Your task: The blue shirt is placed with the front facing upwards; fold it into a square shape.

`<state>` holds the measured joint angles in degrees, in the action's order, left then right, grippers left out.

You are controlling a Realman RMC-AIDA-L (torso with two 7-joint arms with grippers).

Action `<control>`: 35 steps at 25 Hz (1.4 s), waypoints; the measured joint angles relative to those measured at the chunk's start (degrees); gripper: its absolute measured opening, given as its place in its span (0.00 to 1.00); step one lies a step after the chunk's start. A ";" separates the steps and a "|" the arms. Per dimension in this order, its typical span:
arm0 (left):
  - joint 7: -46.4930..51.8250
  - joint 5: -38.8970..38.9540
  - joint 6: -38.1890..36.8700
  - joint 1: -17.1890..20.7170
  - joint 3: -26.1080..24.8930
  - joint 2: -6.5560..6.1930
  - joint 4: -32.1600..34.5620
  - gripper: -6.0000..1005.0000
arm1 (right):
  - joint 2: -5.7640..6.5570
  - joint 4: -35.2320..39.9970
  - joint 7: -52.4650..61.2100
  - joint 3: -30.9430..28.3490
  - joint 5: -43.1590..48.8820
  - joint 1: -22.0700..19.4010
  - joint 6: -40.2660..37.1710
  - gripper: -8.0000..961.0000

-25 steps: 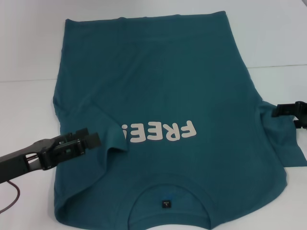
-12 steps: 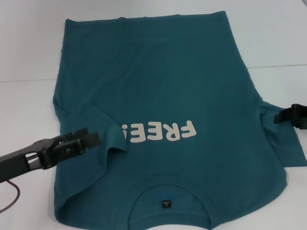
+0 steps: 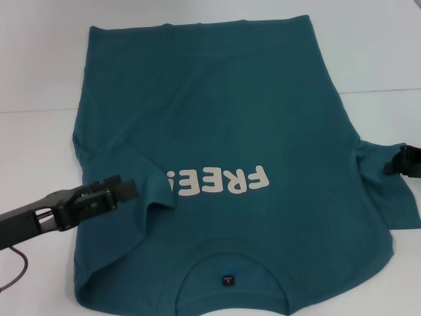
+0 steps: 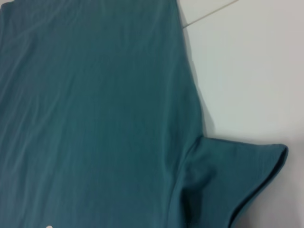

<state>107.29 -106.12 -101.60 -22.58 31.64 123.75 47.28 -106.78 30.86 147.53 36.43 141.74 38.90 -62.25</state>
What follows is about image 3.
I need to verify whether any teal t-shirt with FREE print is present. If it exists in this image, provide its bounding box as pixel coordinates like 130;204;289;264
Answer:
70;14;421;316

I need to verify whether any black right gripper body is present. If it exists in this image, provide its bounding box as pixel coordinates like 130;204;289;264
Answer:
395;144;421;180

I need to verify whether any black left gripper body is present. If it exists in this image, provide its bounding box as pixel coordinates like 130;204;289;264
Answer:
0;180;116;251

